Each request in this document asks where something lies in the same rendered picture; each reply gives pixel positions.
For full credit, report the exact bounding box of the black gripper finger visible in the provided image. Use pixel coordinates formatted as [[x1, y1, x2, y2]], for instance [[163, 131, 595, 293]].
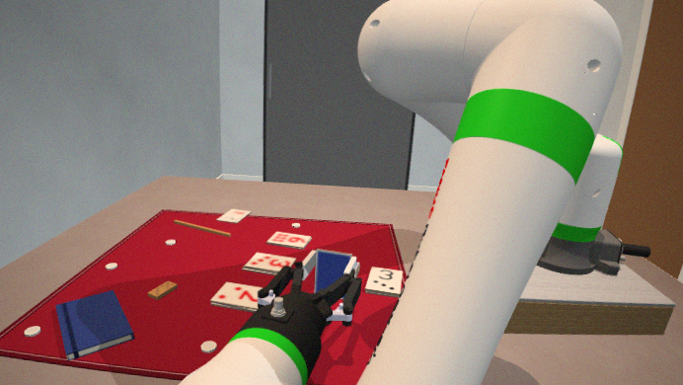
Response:
[[308, 257, 362, 327], [258, 250, 316, 309]]

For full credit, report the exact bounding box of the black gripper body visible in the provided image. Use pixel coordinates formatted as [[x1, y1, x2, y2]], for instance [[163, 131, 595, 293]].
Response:
[[279, 291, 333, 336]]

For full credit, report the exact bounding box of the blue book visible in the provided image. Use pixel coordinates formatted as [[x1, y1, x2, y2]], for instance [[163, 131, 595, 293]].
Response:
[[55, 290, 134, 360]]

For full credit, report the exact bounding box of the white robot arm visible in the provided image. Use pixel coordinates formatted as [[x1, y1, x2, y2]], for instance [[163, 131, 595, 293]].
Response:
[[179, 0, 650, 385]]

